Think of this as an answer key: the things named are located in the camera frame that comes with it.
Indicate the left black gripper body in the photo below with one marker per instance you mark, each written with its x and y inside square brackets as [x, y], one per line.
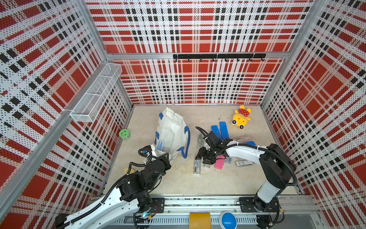
[167, 166]

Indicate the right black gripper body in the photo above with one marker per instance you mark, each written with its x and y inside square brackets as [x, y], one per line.
[208, 156]

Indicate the pink pencil case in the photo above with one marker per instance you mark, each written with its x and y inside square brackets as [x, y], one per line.
[219, 163]

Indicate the narrow clear compass case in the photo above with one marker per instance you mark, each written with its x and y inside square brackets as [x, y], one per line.
[200, 141]

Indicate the clear case barcode label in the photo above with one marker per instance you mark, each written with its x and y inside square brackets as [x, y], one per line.
[243, 163]

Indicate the clear plastic compass set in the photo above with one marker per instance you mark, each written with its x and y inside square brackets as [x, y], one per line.
[243, 138]

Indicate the white canvas bag blue handles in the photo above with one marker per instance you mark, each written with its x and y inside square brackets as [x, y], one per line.
[172, 135]

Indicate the blue triangular ruler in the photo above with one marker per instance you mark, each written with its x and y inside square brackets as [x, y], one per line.
[251, 143]

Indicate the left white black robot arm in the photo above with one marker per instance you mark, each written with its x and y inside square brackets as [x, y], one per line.
[109, 208]

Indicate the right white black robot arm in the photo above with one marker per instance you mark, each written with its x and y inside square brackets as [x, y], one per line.
[277, 167]

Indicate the yellow plush toy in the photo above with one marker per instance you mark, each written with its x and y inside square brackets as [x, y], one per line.
[241, 117]

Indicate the green tape roll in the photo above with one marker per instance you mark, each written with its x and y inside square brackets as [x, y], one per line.
[124, 134]

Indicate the yellow block at front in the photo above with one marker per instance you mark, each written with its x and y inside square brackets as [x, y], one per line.
[200, 221]

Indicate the blue round button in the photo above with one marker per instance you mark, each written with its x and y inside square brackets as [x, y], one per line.
[227, 220]

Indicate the yellow object by left wall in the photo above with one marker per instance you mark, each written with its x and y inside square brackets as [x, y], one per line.
[127, 170]

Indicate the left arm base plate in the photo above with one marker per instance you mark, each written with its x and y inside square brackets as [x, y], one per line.
[157, 206]

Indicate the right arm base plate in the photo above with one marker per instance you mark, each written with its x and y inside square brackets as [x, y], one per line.
[246, 204]

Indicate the white wire wall basket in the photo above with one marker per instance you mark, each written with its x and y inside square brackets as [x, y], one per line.
[92, 101]

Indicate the black hook rail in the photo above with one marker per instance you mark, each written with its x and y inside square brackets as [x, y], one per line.
[248, 56]

